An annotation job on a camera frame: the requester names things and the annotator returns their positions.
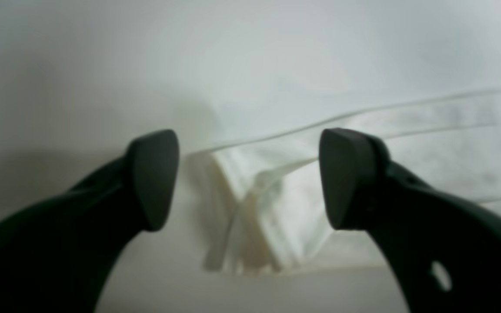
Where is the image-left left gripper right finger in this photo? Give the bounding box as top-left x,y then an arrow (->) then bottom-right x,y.
319,128 -> 501,313

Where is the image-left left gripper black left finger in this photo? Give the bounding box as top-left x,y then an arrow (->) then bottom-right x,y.
0,130 -> 180,313

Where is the white printed T-shirt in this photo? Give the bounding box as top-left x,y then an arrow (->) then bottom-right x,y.
187,85 -> 501,274

